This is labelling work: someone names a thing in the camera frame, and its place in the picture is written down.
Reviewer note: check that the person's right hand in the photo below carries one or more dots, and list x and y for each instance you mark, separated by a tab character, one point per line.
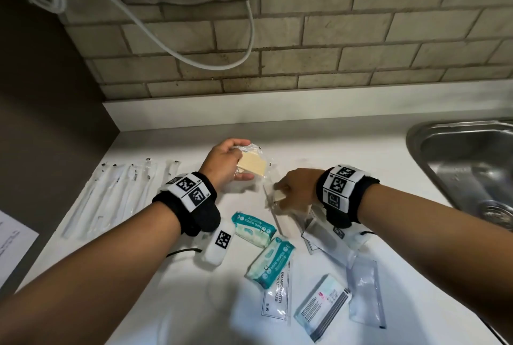
300	188

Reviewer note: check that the person's left hand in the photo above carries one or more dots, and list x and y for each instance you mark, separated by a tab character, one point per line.
222	164

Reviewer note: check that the white box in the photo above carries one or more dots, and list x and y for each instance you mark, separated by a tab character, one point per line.
320	306

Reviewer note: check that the person's right forearm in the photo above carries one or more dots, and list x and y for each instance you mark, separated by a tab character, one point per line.
441	244

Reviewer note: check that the person's left forearm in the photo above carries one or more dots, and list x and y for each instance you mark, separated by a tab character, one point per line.
88	276

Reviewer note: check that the white countertop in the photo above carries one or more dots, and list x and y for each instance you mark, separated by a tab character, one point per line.
360	148

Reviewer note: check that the black wristband with marker tags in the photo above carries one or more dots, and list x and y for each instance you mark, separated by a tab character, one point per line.
344	192
192	204

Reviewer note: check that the steel sink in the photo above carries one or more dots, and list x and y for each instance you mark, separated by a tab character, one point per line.
469	164

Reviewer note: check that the white and blue poster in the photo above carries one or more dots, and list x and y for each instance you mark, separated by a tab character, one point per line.
14	244

